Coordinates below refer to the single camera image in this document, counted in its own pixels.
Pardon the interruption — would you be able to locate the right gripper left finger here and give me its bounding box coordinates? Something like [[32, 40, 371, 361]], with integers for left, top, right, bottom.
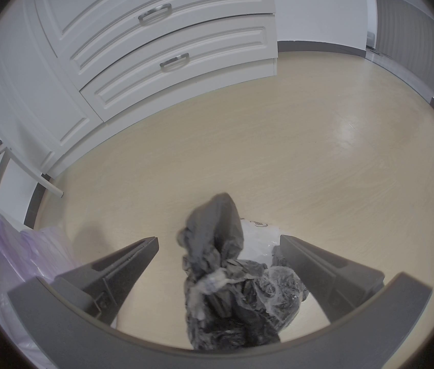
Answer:
[[53, 237, 159, 324]]

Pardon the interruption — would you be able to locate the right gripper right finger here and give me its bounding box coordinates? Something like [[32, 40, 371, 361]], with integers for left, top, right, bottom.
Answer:
[[280, 234, 386, 324]]

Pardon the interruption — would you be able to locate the white printed wrapper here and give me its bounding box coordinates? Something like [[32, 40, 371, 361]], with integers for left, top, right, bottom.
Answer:
[[239, 218, 281, 267]]

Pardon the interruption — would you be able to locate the purple plastic bag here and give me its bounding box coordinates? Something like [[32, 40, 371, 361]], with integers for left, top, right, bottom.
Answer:
[[0, 212, 81, 360]]

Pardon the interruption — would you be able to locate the black plastic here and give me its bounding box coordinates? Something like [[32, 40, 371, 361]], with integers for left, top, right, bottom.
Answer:
[[177, 192, 310, 351]]

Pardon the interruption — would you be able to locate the white wardrobe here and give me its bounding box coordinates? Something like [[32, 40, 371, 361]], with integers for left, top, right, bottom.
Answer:
[[0, 0, 279, 180]]

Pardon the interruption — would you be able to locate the grey curtain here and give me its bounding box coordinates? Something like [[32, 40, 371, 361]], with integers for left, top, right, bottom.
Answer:
[[374, 0, 434, 96]]

